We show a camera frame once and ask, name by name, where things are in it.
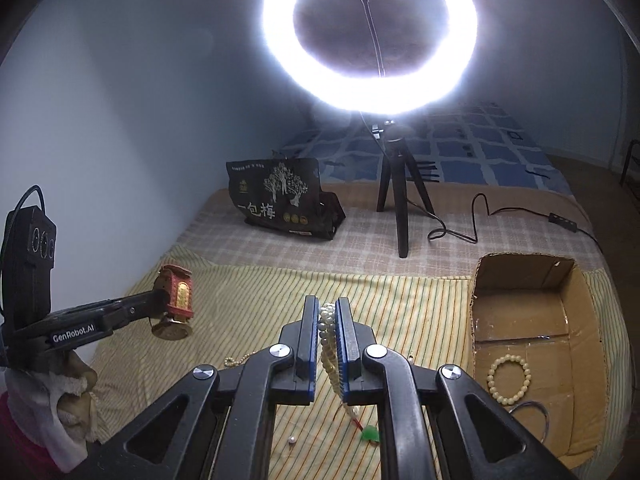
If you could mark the black tripod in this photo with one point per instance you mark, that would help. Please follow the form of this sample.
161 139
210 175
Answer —
402 210

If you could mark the blue checked blanket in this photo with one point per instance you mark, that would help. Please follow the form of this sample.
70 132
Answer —
465 155

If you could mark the black printed snack bag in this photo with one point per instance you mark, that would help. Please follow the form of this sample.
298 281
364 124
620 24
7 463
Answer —
280 195

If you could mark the cardboard box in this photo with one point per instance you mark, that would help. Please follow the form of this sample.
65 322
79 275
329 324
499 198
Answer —
525 320

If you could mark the dark metal frame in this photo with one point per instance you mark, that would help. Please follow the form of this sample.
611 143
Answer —
627 162

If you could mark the person's left forearm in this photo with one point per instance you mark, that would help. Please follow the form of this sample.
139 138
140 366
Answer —
35 425

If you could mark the red gold lantern ornament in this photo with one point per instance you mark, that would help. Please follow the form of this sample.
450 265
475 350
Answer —
179 300

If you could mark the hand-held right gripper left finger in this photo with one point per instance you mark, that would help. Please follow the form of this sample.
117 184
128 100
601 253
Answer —
312 345

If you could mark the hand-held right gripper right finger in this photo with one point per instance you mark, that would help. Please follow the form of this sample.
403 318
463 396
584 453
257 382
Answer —
343 345

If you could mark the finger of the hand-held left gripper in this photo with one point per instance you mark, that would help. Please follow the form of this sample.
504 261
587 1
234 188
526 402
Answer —
137 306

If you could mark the person's left hand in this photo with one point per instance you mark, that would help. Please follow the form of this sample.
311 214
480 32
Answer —
77 377

